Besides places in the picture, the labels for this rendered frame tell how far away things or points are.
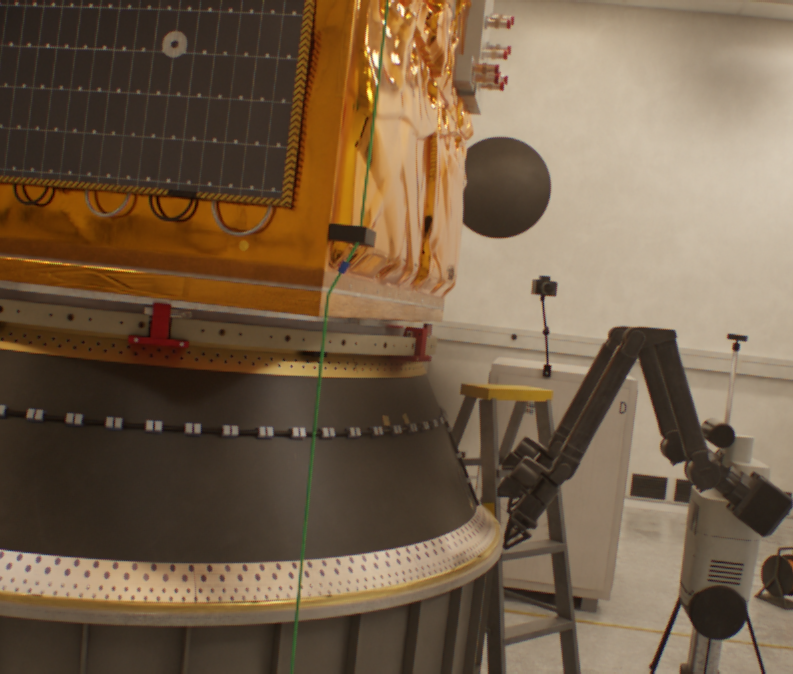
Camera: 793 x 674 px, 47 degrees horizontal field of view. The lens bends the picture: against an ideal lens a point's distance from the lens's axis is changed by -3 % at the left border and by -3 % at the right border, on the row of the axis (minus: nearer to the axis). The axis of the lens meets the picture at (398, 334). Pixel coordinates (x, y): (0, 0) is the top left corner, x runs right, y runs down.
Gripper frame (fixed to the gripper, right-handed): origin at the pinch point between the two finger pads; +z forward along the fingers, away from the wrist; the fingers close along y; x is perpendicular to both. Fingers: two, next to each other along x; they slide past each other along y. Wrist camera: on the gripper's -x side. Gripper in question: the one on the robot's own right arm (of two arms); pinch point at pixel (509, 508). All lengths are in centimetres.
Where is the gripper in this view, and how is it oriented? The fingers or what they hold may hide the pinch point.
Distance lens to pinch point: 292.5
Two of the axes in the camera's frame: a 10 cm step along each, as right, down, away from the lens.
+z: -5.9, 8.0, 0.9
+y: -1.4, 0.1, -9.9
